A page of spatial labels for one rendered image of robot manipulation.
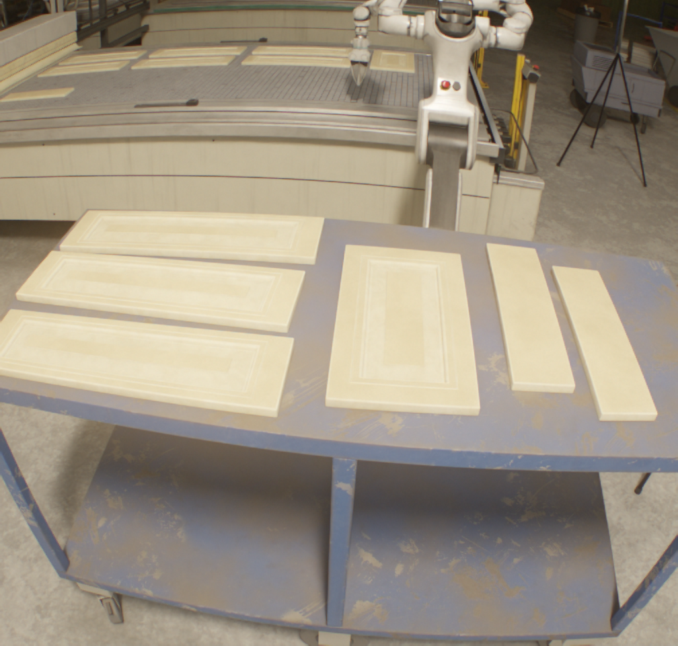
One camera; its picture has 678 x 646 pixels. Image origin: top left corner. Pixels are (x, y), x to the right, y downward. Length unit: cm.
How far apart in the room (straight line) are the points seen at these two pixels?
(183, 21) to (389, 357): 644
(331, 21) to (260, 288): 578
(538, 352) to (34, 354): 99
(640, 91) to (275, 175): 445
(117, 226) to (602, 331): 118
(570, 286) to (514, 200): 164
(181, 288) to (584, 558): 133
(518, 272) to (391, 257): 29
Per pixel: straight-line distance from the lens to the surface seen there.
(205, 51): 436
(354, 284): 136
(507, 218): 314
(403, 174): 300
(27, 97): 395
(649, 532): 248
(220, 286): 136
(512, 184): 306
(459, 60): 225
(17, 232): 425
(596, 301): 147
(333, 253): 150
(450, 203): 223
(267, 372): 115
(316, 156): 300
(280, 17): 706
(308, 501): 191
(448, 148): 223
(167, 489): 197
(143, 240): 159
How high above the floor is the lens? 182
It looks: 38 degrees down
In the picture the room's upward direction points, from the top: 3 degrees clockwise
